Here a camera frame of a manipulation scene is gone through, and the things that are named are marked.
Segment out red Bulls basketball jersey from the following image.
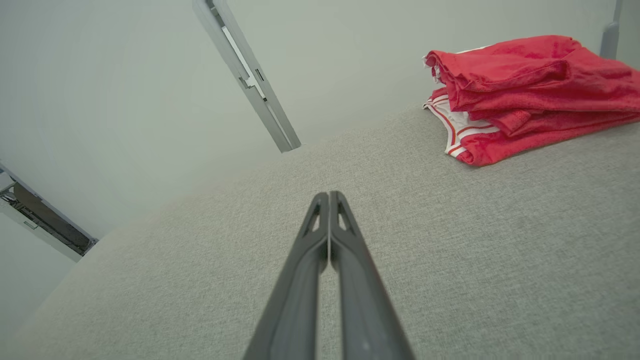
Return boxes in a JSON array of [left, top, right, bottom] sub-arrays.
[[422, 87, 640, 167]]

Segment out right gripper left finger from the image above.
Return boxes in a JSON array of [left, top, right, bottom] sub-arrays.
[[243, 191, 331, 360]]

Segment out grey single metal post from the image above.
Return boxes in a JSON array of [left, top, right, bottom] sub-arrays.
[[599, 0, 624, 60]]

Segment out grey slanted metal frame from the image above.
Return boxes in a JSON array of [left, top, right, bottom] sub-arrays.
[[0, 162, 99, 263]]

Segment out grey double metal post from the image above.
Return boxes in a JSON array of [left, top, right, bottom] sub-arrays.
[[192, 0, 302, 153]]

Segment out red shorts with white stripe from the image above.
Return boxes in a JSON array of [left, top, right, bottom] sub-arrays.
[[422, 35, 640, 138]]

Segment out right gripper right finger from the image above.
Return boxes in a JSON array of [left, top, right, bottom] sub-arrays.
[[328, 190, 416, 360]]

